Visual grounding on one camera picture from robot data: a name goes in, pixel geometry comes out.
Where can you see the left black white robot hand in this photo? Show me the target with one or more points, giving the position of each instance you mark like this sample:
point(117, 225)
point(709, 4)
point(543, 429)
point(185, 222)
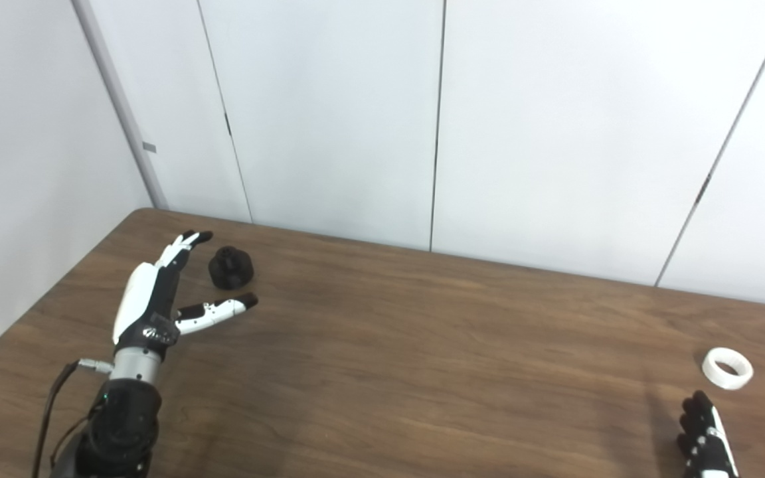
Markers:
point(147, 299)

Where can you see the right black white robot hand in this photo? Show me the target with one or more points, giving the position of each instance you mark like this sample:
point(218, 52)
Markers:
point(704, 438)

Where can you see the round black plastic part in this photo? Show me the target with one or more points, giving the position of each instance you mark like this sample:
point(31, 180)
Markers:
point(231, 269)

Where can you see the grey vertical wall post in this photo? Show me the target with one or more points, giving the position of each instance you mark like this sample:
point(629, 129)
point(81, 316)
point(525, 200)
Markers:
point(120, 106)

